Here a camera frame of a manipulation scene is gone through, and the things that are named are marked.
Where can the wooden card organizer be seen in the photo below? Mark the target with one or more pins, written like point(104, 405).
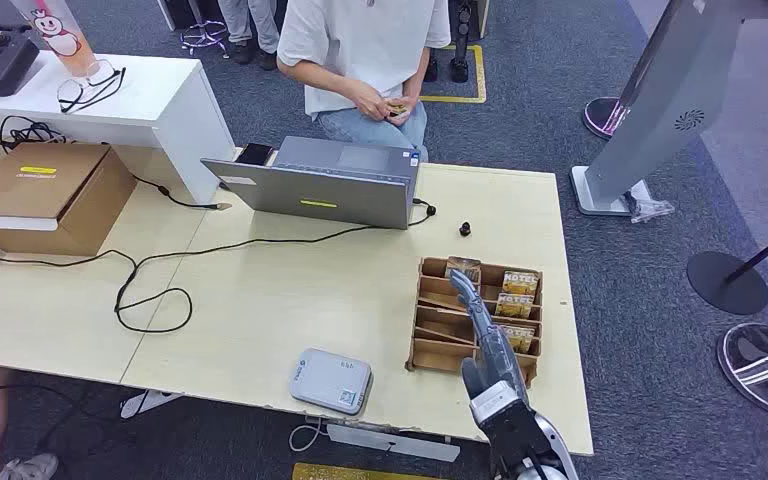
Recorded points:
point(440, 358)

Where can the black stanchion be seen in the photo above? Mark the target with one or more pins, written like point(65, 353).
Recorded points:
point(725, 285)

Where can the chrome stanchion base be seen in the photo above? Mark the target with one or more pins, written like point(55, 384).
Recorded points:
point(762, 371)

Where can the grey laptop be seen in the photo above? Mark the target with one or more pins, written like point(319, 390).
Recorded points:
point(318, 192)

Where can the person's right hand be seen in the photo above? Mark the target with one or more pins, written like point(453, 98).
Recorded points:
point(374, 102)

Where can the dark picture key card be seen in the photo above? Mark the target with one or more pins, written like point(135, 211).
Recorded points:
point(463, 267)

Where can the grey card reader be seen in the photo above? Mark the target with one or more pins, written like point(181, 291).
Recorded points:
point(331, 382)

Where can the black camera bracket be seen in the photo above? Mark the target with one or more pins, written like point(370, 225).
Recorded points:
point(516, 437)

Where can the person's left forearm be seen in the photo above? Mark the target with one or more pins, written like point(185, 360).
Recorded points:
point(417, 73)

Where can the yellow floor tape strip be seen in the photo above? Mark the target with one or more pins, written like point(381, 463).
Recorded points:
point(357, 473)

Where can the clear plastic bag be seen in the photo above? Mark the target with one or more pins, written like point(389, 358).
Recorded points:
point(649, 208)

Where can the pink tinted chrome base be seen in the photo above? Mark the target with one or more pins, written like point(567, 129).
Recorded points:
point(599, 119)

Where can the silver kiosk stand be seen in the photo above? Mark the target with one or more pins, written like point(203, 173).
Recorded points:
point(662, 99)

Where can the person's right forearm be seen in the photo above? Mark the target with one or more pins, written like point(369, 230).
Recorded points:
point(318, 76)

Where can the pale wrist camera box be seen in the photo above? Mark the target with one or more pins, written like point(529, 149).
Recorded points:
point(493, 404)

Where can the brown cardboard box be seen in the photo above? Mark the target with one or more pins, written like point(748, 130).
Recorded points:
point(39, 192)

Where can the white table leg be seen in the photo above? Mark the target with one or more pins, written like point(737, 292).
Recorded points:
point(149, 403)

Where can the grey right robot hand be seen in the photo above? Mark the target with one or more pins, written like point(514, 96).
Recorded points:
point(490, 358)

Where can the black rimmed glasses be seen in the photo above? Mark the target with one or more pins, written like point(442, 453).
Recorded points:
point(76, 93)

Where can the black phone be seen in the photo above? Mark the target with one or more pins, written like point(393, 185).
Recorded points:
point(255, 154)

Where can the small black knob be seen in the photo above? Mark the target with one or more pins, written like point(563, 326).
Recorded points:
point(465, 229)

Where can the white table foot bar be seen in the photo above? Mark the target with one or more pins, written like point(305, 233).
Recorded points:
point(390, 442)

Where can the person's left hand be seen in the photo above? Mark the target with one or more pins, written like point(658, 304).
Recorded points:
point(414, 106)

